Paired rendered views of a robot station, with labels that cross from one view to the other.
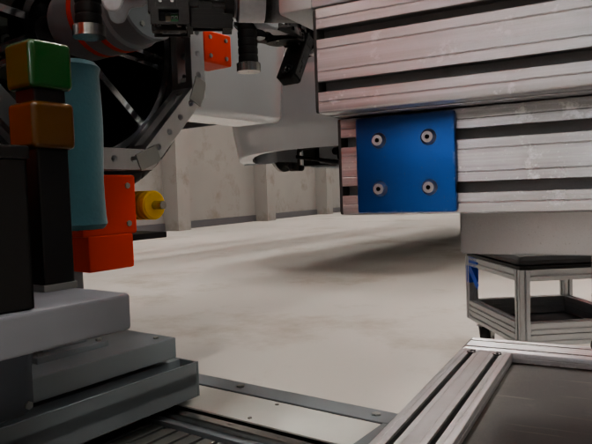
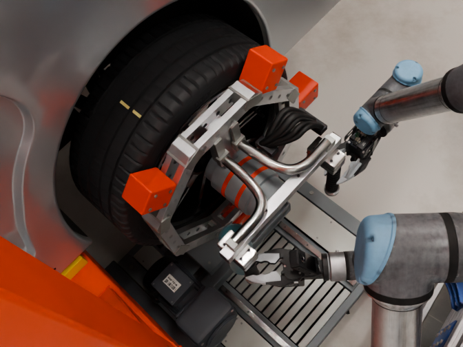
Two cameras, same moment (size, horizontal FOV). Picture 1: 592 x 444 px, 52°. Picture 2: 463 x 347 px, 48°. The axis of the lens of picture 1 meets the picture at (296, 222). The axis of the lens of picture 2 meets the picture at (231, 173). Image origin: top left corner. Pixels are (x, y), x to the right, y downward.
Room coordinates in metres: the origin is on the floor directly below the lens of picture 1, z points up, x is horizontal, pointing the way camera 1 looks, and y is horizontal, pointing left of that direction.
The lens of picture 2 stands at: (0.50, 0.12, 2.16)
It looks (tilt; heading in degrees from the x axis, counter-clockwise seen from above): 64 degrees down; 22
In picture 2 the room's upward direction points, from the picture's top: 16 degrees counter-clockwise
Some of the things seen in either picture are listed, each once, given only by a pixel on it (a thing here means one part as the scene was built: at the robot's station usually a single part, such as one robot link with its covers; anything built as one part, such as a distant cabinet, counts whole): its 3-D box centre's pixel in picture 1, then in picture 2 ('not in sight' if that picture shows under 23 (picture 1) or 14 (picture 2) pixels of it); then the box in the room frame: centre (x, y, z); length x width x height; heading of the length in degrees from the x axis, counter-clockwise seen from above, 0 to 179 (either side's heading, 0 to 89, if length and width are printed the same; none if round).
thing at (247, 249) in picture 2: not in sight; (238, 250); (0.87, 0.30, 0.93); 0.09 x 0.05 x 0.05; 54
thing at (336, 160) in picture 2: not in sight; (325, 155); (1.15, 0.10, 0.93); 0.09 x 0.05 x 0.05; 54
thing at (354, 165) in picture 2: (270, 14); (349, 170); (1.14, 0.03, 0.85); 0.09 x 0.03 x 0.06; 153
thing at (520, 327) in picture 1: (544, 303); not in sight; (1.81, -0.74, 0.17); 0.43 x 0.36 x 0.34; 4
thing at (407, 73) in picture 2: not in sight; (402, 85); (1.36, -0.09, 0.95); 0.11 x 0.08 x 0.11; 143
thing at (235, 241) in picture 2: not in sight; (227, 193); (0.98, 0.32, 1.03); 0.19 x 0.18 x 0.11; 54
